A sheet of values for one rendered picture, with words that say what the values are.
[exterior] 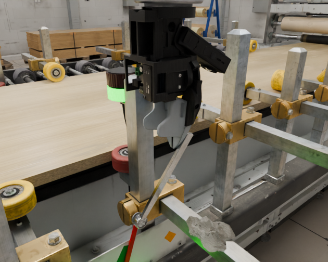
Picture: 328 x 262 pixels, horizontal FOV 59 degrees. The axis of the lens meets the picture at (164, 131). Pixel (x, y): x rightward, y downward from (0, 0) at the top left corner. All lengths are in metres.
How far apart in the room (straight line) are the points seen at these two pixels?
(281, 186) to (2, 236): 0.76
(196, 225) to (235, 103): 0.28
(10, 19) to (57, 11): 1.10
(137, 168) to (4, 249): 0.23
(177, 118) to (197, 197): 0.60
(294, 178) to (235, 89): 0.48
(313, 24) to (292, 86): 2.01
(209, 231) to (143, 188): 0.14
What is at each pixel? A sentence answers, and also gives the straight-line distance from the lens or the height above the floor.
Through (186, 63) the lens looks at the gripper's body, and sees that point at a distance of 0.39.
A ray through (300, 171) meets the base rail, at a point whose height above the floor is 0.70.
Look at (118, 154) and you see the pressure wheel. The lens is 0.65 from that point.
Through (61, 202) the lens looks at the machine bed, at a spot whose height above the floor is 0.78.
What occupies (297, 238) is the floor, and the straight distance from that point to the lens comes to 1.89.
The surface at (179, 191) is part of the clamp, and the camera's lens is 0.61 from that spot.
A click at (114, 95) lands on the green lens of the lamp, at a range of 0.51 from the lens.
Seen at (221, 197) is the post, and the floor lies 0.76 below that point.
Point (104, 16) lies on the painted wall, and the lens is 8.53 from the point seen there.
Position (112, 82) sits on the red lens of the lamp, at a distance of 0.50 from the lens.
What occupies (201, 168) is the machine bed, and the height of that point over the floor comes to 0.70.
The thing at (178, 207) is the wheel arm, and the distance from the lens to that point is 0.57.
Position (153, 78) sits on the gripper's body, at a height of 1.13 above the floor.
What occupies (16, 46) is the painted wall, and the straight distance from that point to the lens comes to 7.76.
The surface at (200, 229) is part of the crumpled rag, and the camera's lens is 0.52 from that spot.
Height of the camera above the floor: 1.22
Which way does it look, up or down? 24 degrees down
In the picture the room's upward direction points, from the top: straight up
